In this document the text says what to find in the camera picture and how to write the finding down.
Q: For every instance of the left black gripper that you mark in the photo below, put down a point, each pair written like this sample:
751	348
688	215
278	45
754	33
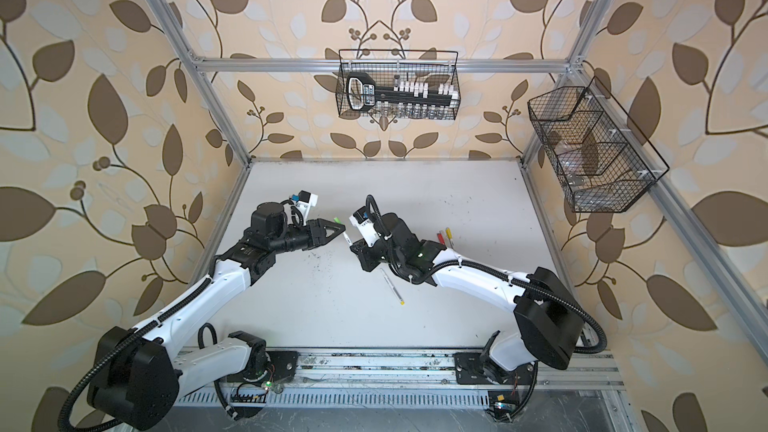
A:
314	234

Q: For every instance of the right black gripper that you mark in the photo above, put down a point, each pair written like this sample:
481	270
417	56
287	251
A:
361	247

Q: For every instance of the clear pen yellow tip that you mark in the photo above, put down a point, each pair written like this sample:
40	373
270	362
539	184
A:
392	287

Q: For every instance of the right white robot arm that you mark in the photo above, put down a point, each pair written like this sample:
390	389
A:
549	325

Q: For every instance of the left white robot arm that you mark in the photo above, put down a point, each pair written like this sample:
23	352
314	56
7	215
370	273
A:
138	374

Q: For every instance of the black tool in basket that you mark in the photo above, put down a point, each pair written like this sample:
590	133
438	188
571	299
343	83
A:
363	94

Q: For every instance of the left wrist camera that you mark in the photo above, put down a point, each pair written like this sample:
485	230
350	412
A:
273	219

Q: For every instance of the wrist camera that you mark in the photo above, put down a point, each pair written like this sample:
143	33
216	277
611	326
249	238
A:
273	219
369	222

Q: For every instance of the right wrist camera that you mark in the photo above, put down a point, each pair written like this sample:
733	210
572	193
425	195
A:
369	222

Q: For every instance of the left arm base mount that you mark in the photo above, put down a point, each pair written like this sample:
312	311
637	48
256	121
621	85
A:
264	372

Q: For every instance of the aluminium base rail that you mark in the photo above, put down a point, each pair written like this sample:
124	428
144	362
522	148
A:
407	378

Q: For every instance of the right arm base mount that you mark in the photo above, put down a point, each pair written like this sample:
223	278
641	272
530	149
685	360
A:
517	385

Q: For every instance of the back wall wire basket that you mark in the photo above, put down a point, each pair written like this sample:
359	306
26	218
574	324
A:
432	65

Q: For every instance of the wall wire basket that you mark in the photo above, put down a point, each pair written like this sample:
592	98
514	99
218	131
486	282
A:
432	65
602	159

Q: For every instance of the right wall wire basket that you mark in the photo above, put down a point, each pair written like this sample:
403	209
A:
602	159

